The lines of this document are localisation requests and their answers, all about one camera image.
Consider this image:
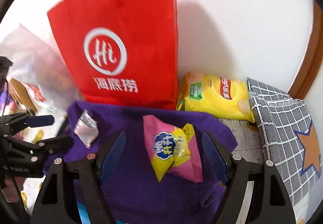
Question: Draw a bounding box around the white small snack packet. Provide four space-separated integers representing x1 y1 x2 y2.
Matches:
73 110 99 149

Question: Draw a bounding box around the pink yellow snack packet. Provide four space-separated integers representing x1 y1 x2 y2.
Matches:
143 115 202 183

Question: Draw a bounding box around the left hand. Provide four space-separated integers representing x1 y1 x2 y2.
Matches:
2 177 25 203

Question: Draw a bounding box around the blue tissue pack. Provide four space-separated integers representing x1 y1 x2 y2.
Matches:
77 202 91 224

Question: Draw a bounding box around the white Miniso plastic bag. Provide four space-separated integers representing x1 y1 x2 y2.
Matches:
0 23 82 124

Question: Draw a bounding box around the purple towel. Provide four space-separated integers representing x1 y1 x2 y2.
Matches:
59 101 237 223

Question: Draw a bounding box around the fruit print tablecloth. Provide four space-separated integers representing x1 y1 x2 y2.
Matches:
20 110 311 224

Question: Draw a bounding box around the grey checkered star pouch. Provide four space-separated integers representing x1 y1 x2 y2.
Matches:
246 78 322 205

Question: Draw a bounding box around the yellow chips bag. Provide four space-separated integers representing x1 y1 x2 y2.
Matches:
176 71 255 123

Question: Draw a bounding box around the red paper shopping bag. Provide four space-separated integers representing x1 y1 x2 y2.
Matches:
47 0 178 110

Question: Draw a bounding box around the brown wooden door frame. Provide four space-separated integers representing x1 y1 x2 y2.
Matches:
288 2 322 99

